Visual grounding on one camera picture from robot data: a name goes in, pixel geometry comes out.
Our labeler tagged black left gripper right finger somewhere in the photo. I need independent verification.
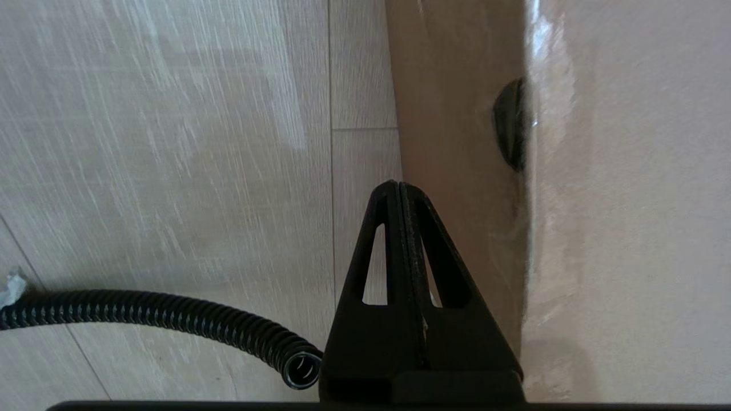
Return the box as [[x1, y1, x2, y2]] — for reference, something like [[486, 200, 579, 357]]
[[399, 182, 524, 376]]

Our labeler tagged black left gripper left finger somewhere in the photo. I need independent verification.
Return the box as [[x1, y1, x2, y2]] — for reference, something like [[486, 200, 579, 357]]
[[319, 180, 428, 382]]

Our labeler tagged brown cardboard shoe box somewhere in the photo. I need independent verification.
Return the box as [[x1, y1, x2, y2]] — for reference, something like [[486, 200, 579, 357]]
[[384, 0, 731, 403]]

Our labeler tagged black corrugated cable conduit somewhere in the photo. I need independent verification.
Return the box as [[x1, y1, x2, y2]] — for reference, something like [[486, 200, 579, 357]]
[[0, 273, 324, 390]]

